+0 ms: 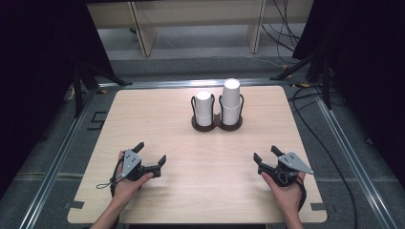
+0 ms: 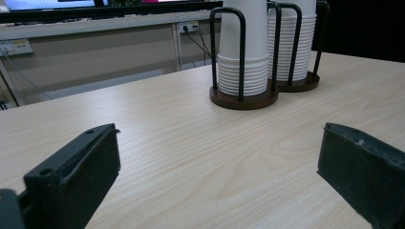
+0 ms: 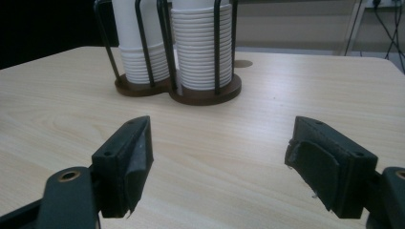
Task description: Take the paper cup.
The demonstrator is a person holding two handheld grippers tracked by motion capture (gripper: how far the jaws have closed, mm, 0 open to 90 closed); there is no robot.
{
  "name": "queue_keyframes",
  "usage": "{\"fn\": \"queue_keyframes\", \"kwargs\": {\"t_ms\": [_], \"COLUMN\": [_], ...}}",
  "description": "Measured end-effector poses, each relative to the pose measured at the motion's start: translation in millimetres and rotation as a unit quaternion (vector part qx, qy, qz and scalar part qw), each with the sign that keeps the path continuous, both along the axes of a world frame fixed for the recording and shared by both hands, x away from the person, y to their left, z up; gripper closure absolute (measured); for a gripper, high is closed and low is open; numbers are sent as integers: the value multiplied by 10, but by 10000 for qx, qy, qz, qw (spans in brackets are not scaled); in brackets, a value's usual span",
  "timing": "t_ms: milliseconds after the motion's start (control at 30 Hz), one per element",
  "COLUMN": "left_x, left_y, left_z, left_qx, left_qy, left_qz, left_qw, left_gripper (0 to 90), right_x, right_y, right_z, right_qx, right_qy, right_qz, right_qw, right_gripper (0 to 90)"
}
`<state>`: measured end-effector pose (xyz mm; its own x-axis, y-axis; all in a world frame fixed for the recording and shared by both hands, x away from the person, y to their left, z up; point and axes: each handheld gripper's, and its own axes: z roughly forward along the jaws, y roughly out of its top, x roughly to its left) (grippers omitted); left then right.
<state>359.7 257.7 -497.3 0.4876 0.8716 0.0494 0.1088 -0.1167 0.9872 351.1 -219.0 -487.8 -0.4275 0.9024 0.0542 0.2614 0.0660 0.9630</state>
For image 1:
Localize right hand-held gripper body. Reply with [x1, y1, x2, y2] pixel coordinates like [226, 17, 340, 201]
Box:
[257, 152, 314, 188]

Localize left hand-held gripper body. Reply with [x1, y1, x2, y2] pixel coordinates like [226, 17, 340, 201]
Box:
[117, 149, 162, 182]

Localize black wire cup holder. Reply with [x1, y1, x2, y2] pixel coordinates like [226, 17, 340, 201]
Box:
[190, 94, 245, 133]

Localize tall white paper cup stack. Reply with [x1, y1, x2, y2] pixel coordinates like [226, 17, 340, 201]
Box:
[220, 77, 242, 126]

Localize short white paper cup stack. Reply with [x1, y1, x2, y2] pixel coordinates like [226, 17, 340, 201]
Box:
[195, 90, 214, 127]

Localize person's left hand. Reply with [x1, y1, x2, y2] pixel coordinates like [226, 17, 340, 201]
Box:
[111, 150, 155, 204]

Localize person's right hand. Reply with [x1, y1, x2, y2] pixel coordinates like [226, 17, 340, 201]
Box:
[261, 171, 308, 216]

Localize black metal stand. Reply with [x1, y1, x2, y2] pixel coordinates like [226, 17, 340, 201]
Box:
[72, 60, 133, 118]
[269, 44, 333, 111]

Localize beige wooden desk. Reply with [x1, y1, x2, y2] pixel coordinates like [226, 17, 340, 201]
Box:
[85, 0, 314, 58]

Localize black curtain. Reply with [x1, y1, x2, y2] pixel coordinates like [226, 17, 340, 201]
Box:
[292, 0, 405, 179]
[0, 0, 116, 198]

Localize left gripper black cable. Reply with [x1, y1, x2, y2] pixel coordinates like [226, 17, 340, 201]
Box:
[109, 156, 126, 198]

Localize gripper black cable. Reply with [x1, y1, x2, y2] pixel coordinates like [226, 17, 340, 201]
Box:
[109, 156, 126, 198]
[294, 176, 309, 213]

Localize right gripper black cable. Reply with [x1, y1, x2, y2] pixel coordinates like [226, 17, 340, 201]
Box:
[294, 176, 309, 213]

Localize long black floor cable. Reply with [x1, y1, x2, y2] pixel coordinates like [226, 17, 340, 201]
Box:
[288, 84, 359, 229]

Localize metal floor rail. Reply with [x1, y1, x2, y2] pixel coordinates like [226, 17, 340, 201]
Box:
[314, 94, 399, 229]
[98, 77, 289, 90]
[18, 90, 96, 229]

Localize white floor cable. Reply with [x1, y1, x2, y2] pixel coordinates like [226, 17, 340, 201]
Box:
[245, 55, 286, 70]

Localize black hanging cables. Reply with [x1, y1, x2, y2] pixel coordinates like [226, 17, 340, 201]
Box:
[261, 0, 302, 65]

